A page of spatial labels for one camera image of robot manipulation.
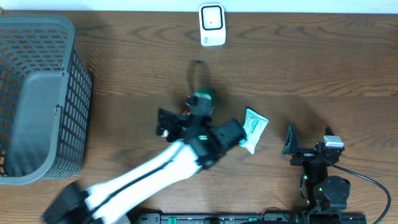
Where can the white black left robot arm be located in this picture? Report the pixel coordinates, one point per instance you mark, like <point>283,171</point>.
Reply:
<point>107,202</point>

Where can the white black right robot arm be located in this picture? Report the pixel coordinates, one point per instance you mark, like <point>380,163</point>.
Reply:
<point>326,195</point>

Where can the grey plastic shopping basket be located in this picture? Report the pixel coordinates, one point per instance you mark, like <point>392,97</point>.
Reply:
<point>45,99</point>

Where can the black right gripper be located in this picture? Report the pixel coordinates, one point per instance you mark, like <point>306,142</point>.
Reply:
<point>291,145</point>

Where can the green lid supplement bottle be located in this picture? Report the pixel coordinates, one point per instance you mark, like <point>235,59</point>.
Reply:
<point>207,93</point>

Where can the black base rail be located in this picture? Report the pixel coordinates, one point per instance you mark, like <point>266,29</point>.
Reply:
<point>269,215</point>

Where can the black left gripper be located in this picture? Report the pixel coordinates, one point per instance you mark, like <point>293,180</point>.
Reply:
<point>178,121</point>

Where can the small orange box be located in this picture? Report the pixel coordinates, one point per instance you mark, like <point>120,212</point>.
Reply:
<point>164,133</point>

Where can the light green wipes pack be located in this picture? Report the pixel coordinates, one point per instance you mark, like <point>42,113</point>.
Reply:
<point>254,125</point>

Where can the white barcode scanner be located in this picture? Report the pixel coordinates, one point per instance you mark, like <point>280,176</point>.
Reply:
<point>212,25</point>

